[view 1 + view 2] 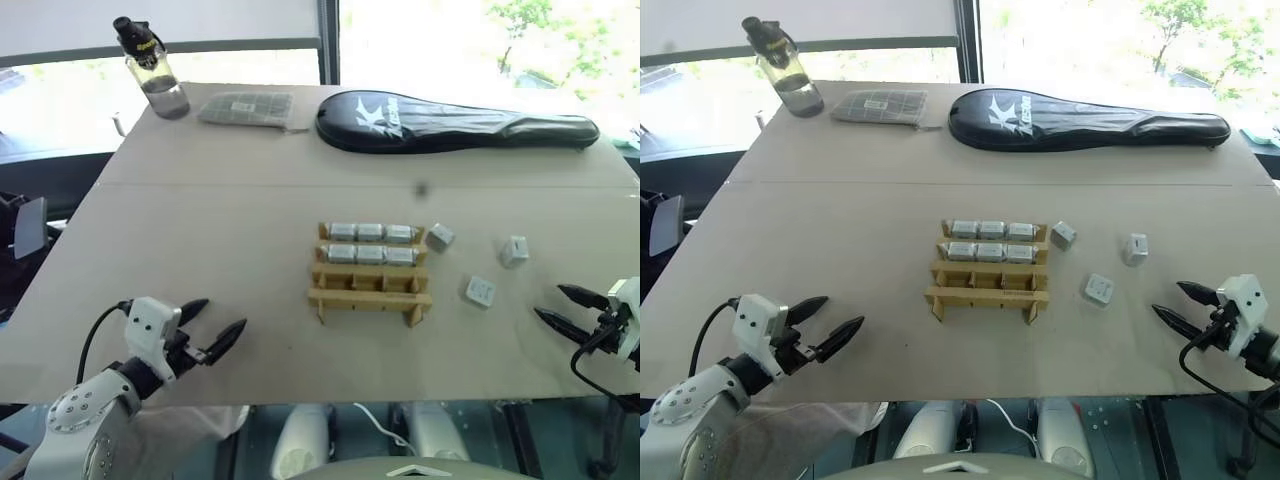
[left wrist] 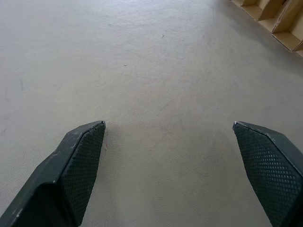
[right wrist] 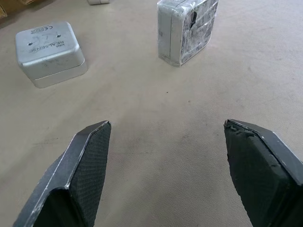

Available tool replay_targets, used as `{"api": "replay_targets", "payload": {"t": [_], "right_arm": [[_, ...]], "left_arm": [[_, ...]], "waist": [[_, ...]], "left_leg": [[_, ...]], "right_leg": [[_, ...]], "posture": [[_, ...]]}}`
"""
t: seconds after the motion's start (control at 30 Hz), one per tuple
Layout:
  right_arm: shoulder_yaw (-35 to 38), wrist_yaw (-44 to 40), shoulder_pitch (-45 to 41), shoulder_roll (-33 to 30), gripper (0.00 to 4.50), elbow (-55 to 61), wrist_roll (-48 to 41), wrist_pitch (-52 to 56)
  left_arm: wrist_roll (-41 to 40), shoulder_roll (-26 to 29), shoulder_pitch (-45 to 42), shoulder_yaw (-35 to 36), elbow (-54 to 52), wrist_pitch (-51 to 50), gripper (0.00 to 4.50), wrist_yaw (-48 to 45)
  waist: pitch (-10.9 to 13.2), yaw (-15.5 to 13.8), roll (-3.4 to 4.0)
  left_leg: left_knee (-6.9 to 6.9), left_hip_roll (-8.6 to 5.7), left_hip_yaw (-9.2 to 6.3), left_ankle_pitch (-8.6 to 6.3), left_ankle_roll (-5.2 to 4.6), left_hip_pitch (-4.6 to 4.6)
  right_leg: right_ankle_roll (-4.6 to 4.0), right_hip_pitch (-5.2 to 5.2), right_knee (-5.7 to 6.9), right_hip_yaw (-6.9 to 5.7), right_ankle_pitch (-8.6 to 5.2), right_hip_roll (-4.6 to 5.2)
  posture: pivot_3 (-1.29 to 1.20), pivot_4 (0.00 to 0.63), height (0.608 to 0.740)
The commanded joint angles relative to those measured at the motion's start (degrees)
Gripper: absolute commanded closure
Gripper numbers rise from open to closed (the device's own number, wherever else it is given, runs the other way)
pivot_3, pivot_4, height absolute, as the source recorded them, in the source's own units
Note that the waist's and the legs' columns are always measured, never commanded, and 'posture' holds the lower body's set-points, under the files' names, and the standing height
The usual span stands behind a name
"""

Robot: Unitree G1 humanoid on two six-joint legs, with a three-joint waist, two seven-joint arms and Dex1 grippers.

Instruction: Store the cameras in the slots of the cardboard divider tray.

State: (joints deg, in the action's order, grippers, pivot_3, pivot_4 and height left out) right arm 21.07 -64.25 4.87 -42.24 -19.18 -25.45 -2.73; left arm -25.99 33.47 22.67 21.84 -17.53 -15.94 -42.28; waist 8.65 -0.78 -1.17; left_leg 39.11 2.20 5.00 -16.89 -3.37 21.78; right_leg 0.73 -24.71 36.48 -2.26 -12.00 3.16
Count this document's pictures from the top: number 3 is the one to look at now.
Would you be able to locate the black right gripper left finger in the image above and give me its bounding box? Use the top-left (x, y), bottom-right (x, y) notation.
top-left (13, 120), bottom-right (112, 227)

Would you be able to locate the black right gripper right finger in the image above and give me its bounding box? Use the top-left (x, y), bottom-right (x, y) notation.
top-left (223, 119), bottom-right (303, 227)

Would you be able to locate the silver RealSense box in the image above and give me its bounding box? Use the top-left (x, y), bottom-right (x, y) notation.
top-left (15, 21), bottom-right (89, 89)

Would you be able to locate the plastic-wrapped grey box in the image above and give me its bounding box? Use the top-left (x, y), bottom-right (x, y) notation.
top-left (157, 0), bottom-right (219, 68)

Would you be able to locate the small white object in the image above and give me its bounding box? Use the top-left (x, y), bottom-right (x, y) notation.
top-left (87, 0), bottom-right (111, 6)

